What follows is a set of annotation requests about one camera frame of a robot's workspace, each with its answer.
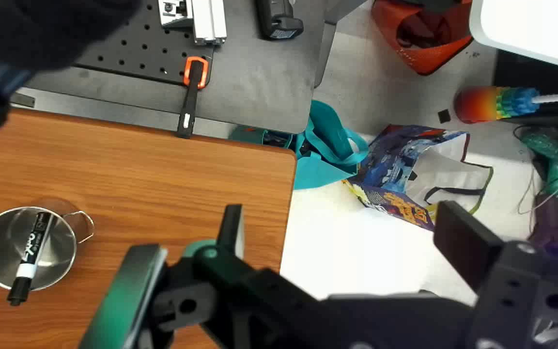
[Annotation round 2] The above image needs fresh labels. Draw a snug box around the purple colourful printed bag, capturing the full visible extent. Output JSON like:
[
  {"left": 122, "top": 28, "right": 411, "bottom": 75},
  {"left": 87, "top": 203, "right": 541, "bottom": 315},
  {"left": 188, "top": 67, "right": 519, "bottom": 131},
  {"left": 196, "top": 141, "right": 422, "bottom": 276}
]
[{"left": 343, "top": 123, "right": 496, "bottom": 232}]

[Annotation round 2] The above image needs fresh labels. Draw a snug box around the white side table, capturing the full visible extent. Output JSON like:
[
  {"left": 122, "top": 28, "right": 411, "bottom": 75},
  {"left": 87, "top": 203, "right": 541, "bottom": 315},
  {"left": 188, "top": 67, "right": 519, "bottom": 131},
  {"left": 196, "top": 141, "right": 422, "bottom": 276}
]
[{"left": 467, "top": 0, "right": 558, "bottom": 73}]

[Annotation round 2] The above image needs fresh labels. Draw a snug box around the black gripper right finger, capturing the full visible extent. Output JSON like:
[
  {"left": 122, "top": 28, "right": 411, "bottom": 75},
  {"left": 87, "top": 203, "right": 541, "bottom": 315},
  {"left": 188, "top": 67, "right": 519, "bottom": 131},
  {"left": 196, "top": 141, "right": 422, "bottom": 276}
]
[{"left": 432, "top": 199, "right": 558, "bottom": 349}]

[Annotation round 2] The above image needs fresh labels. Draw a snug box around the long aluminium extrusion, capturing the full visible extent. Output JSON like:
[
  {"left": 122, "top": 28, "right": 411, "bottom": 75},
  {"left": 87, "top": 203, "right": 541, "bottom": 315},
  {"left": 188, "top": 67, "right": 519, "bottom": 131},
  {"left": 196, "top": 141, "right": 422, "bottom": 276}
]
[{"left": 157, "top": 0, "right": 229, "bottom": 46}]

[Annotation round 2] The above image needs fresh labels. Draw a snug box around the black device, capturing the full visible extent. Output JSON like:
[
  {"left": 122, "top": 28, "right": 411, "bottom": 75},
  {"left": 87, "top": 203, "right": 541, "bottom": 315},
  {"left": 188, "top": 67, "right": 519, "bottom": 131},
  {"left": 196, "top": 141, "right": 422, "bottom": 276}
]
[{"left": 254, "top": 0, "right": 306, "bottom": 42}]

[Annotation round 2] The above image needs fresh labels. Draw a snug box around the orange black bar clamp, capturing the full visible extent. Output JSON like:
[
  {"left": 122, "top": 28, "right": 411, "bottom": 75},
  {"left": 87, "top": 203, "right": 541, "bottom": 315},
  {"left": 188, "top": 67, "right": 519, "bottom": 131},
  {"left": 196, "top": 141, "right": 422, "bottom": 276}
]
[{"left": 174, "top": 53, "right": 211, "bottom": 139}]

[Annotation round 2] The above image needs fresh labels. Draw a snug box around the black perforated board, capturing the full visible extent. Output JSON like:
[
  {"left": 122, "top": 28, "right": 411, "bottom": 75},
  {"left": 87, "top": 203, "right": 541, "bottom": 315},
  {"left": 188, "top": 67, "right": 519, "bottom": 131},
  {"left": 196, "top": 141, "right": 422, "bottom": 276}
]
[{"left": 74, "top": 0, "right": 198, "bottom": 84}]

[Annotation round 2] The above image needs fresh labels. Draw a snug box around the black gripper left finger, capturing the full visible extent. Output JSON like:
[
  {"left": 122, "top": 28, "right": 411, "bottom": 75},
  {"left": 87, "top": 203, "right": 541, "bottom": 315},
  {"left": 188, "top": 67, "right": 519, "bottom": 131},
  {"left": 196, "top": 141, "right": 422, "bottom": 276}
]
[{"left": 78, "top": 201, "right": 246, "bottom": 349}]

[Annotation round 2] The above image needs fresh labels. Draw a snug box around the black marker white label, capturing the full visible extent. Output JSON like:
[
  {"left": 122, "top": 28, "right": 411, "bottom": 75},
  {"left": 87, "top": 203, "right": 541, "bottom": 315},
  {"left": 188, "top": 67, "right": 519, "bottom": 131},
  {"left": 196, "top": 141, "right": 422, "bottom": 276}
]
[{"left": 6, "top": 210, "right": 58, "bottom": 307}]

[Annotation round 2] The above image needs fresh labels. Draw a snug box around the silver bowl with handles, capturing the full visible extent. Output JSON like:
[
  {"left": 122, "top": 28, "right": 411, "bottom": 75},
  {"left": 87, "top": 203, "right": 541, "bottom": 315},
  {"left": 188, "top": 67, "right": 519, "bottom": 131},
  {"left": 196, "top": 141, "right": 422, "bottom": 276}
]
[{"left": 0, "top": 197, "right": 97, "bottom": 294}]

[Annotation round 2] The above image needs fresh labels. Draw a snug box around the rainbow duster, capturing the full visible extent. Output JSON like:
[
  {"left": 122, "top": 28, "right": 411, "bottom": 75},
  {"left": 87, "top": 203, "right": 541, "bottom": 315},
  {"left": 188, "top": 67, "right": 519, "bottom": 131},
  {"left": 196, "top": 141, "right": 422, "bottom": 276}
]
[{"left": 451, "top": 84, "right": 558, "bottom": 125}]

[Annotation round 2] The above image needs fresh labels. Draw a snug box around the orange bowl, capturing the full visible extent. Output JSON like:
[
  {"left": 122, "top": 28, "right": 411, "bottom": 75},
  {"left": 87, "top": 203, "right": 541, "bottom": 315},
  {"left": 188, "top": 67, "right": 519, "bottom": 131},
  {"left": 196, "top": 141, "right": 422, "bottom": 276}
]
[{"left": 370, "top": 0, "right": 475, "bottom": 77}]

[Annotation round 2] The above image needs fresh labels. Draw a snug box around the teal fabric bag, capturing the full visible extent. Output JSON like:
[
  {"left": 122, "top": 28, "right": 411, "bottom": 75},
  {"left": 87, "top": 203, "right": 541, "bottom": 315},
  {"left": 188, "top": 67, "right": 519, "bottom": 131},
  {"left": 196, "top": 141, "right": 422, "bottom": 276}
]
[{"left": 229, "top": 98, "right": 372, "bottom": 191}]

